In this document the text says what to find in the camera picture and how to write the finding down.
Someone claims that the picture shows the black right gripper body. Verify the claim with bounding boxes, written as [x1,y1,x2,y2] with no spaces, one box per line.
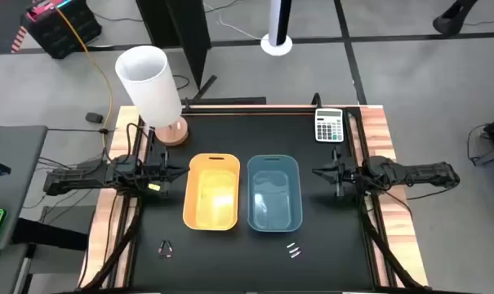
[330,149,360,197]

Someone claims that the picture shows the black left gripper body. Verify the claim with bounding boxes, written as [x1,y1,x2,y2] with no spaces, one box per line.
[142,149,172,197]

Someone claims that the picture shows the yellow plastic bin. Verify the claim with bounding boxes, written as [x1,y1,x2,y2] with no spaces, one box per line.
[182,153,242,232]

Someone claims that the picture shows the blue plastic bin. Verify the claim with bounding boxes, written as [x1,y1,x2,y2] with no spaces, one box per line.
[246,154,304,234]

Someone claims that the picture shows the white desk calculator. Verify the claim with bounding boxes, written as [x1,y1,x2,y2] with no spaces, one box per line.
[314,107,345,144]

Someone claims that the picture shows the white shade wooden lamp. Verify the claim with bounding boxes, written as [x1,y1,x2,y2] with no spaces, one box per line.
[114,44,189,147]

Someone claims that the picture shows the white pole with round base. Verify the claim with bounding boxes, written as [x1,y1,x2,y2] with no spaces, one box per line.
[260,0,294,57]

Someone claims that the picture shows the black partition panel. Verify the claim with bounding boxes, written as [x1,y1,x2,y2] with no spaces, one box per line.
[135,0,268,107]

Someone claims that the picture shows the grey desk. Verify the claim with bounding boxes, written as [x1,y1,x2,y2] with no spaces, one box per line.
[0,125,49,251]

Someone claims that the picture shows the black crate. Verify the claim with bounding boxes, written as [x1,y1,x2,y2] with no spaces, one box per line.
[20,0,103,60]

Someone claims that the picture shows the black chair base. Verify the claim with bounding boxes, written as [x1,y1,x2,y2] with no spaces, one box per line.
[432,0,480,37]

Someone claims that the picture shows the yellow cable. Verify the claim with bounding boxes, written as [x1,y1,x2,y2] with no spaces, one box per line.
[55,7,115,148]

